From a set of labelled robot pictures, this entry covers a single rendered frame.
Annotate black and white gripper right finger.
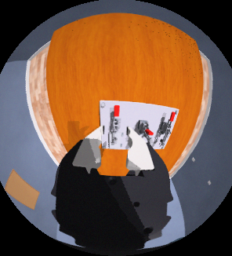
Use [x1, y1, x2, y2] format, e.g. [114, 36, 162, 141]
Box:
[125, 126, 173, 203]

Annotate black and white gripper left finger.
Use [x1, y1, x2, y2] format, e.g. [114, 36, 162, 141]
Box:
[51, 125, 104, 197]

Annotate grey toggle clamp with red handle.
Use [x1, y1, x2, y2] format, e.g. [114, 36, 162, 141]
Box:
[111, 105, 121, 144]
[160, 112, 175, 145]

